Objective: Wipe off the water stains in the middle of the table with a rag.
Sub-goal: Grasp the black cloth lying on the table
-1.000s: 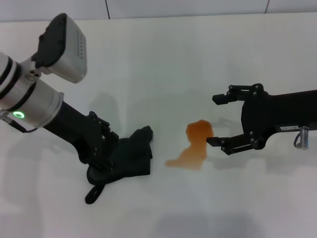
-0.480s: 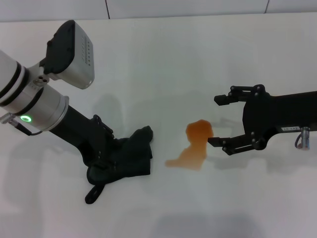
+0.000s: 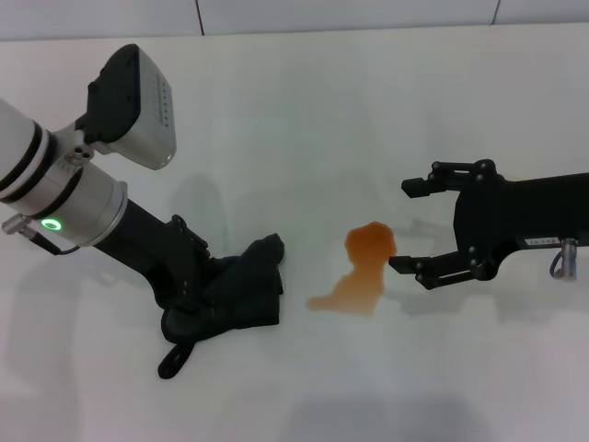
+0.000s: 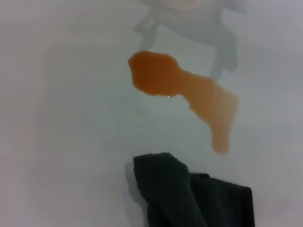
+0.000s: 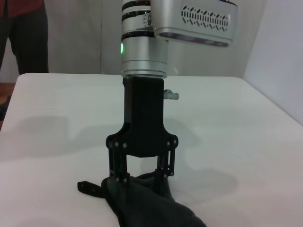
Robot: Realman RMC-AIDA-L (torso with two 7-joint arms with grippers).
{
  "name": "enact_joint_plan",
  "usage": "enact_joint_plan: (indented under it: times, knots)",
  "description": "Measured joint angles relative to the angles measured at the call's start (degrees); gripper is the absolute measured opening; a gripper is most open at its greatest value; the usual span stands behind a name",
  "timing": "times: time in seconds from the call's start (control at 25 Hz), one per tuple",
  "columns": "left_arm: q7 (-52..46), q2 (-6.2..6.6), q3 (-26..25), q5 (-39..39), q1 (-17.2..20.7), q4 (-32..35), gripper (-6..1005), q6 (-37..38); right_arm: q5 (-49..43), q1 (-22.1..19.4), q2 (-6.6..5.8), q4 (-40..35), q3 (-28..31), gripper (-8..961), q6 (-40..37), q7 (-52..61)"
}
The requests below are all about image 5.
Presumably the person in red shirt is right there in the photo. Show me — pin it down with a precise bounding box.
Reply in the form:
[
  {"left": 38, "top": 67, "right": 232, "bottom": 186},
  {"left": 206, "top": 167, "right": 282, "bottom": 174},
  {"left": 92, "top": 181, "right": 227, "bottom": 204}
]
[{"left": 0, "top": 0, "right": 50, "bottom": 74}]

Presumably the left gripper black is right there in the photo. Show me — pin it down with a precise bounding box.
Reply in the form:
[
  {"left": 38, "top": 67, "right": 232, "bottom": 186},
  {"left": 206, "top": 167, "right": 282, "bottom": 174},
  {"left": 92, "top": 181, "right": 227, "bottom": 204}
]
[{"left": 105, "top": 75, "right": 179, "bottom": 190}]

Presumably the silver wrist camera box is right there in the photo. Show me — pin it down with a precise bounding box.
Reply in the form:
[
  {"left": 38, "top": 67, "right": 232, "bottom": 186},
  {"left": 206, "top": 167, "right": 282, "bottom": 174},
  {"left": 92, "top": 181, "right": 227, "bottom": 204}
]
[{"left": 151, "top": 0, "right": 238, "bottom": 48}]

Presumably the dark blue rag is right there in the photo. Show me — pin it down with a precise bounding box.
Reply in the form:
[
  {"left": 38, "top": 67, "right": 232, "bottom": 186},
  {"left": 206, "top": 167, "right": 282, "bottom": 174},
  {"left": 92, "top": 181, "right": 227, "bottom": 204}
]
[{"left": 77, "top": 172, "right": 209, "bottom": 227}]

